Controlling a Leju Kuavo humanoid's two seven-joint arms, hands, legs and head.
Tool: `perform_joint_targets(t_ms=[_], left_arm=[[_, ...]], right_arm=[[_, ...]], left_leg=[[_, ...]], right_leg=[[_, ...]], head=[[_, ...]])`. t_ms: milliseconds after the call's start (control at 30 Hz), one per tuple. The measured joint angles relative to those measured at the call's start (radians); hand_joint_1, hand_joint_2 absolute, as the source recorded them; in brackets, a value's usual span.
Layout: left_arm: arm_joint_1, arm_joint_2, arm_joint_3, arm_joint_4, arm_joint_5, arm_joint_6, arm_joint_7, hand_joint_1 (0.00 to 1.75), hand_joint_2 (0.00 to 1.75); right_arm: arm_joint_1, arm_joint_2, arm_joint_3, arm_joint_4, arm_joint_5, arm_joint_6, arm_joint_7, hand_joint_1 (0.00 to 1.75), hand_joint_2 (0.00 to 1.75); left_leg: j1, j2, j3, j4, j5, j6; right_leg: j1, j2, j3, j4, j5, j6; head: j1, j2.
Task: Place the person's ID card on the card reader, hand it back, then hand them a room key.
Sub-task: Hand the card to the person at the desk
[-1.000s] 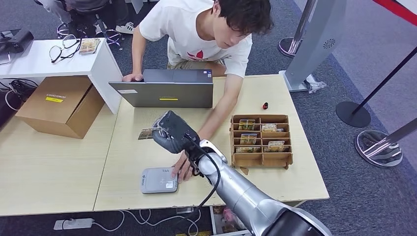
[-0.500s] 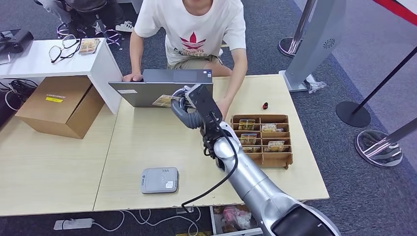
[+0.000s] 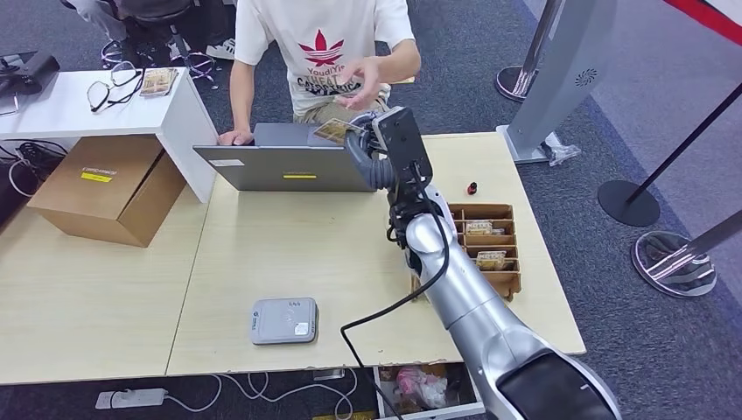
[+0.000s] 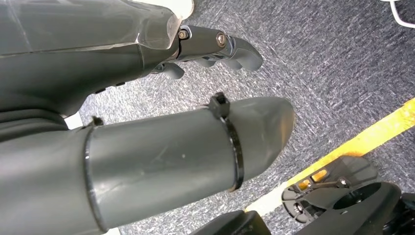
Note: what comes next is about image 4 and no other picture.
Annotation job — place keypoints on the yellow floor tape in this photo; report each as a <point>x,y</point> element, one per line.
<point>373,139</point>

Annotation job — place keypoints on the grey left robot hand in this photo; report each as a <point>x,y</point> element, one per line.
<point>97,39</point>

